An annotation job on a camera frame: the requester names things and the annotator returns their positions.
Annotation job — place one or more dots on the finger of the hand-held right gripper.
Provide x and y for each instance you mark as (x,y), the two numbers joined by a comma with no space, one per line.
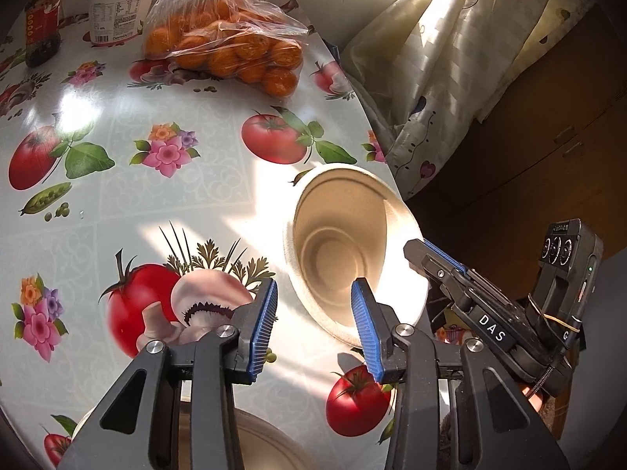
(431,264)

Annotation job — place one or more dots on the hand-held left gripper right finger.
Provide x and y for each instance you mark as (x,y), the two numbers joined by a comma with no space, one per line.
(365,328)

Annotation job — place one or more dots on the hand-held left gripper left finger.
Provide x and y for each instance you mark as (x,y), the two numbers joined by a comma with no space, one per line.
(264,325)

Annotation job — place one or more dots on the beige paper bowl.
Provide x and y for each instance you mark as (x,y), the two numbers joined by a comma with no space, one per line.
(294,445)
(343,245)

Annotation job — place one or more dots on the person's right hand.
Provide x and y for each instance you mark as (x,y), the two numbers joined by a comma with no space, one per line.
(531,394)

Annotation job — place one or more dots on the vegetable print tablecloth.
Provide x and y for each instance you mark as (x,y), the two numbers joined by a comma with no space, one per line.
(122,196)

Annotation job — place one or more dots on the cream patterned curtain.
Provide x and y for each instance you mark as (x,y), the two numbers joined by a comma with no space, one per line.
(455,58)

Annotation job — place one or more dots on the plastic bag of oranges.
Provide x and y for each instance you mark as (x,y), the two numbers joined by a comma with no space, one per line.
(230,44)

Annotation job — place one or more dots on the white plastic tub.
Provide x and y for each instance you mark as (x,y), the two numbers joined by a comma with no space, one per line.
(120,7)

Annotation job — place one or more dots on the dark jar with red label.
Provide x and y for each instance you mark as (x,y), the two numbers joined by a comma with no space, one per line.
(44,24)

